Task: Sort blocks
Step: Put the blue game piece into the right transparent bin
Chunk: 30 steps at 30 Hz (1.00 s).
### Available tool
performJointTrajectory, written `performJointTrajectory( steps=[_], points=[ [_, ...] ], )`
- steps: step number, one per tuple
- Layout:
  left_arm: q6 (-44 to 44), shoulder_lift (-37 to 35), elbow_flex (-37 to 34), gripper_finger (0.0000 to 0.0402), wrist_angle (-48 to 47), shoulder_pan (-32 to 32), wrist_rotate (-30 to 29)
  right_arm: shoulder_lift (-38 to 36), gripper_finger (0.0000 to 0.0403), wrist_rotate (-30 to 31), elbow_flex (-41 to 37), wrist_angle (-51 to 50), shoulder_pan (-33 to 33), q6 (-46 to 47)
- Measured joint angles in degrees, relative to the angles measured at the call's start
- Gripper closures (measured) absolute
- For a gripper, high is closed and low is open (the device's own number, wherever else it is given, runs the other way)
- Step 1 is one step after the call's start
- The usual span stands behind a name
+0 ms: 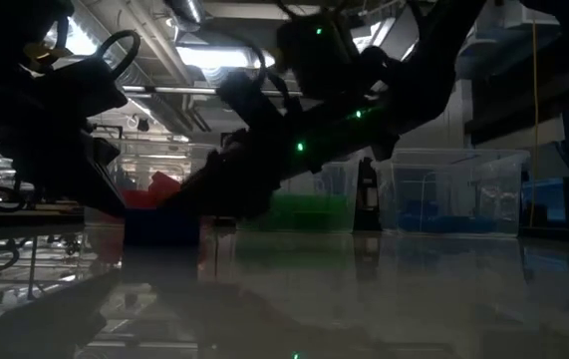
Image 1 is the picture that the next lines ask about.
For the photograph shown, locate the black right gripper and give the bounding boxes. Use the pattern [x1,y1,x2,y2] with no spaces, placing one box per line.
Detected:
[162,69,401,221]

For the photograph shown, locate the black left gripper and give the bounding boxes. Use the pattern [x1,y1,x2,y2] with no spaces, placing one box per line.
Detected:
[0,112,129,219]

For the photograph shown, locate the green toy block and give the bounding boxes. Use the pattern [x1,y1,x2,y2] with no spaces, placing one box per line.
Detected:
[243,192,355,233]

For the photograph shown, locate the clear plastic bin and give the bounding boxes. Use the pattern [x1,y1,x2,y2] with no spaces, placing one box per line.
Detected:
[236,154,366,235]
[84,141,220,233]
[371,148,532,238]

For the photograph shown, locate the horizontal ceiling pipe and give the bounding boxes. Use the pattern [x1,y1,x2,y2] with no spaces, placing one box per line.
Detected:
[122,84,305,99]

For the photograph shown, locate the ceiling light panel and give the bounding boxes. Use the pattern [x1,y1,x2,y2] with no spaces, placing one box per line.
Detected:
[176,46,275,70]

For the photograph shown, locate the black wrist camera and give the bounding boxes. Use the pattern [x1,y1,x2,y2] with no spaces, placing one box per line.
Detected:
[47,57,130,120]
[275,13,363,101]

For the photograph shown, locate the silver ribbed duct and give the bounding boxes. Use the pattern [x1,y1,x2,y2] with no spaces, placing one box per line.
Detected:
[163,0,208,34]
[64,19,200,134]

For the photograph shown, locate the black frame bracket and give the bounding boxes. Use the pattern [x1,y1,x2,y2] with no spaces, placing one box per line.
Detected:
[355,157,384,231]

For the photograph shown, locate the black camera cable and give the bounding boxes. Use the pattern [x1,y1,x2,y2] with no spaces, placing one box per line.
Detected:
[95,29,142,81]

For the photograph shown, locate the large silver air duct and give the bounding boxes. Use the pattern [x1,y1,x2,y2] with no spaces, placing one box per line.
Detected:
[351,14,423,64]

